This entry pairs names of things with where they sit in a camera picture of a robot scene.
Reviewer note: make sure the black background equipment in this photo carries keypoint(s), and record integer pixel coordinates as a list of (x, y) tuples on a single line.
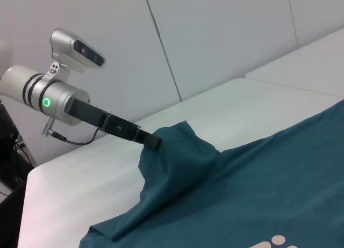
[(8, 130)]

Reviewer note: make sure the teal blue printed t-shirt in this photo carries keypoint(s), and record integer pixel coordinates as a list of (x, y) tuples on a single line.
[(242, 191)]

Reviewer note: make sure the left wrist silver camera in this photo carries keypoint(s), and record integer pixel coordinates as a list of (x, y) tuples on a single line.
[(80, 52)]

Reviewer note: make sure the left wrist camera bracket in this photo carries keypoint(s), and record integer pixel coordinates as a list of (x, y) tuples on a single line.
[(55, 69)]

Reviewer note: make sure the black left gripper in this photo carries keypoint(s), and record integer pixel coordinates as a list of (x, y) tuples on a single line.
[(107, 122)]

